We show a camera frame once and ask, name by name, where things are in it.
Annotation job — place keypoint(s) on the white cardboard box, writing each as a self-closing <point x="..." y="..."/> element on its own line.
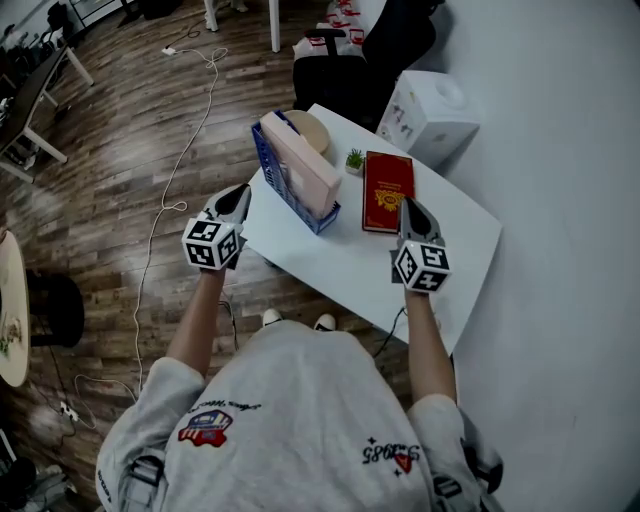
<point x="430" y="117"/>

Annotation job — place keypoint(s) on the red folder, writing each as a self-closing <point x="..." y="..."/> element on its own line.
<point x="386" y="192"/>

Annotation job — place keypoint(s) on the white power adapter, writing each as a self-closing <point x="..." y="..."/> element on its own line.
<point x="168" y="50"/>

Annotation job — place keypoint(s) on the round beige side table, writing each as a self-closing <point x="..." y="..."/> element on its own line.
<point x="12" y="310"/>

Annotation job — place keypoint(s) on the person's grey sweatshirt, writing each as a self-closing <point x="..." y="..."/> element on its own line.
<point x="300" y="425"/>

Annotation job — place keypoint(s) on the blue file holder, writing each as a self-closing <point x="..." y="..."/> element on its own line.
<point x="280" y="192"/>

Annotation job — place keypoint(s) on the small green potted plant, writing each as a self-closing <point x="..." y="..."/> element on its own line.
<point x="354" y="160"/>

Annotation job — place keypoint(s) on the white table legs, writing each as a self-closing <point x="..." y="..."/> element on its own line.
<point x="274" y="25"/>

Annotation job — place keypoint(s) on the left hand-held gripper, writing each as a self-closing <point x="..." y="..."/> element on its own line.
<point x="210" y="245"/>

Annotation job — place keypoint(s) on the white power strip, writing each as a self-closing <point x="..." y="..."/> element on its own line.
<point x="69" y="411"/>

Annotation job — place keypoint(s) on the black office chair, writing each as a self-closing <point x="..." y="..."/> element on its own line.
<point x="332" y="82"/>

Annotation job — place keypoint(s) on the person's right forearm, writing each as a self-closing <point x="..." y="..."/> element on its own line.
<point x="429" y="345"/>

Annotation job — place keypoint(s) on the pink file box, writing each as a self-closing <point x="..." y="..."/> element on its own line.
<point x="305" y="162"/>

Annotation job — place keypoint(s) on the round beige wooden box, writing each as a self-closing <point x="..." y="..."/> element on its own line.
<point x="312" y="131"/>

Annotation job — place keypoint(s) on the person's right white shoe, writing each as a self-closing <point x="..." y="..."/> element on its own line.
<point x="325" y="322"/>

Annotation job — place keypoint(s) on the person's left forearm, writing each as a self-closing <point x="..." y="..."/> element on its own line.
<point x="197" y="320"/>

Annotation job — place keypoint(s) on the dark desk with white legs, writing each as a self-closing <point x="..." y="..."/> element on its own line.
<point x="35" y="95"/>

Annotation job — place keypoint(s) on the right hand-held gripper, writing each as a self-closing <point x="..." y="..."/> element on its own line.
<point x="422" y="262"/>

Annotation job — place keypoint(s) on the black round stool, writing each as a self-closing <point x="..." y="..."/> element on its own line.
<point x="57" y="310"/>

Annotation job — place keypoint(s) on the person's left white shoe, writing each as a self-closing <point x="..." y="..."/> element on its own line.
<point x="271" y="317"/>

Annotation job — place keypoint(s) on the person's white shoe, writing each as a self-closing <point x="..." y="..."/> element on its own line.
<point x="271" y="317"/>
<point x="325" y="322"/>

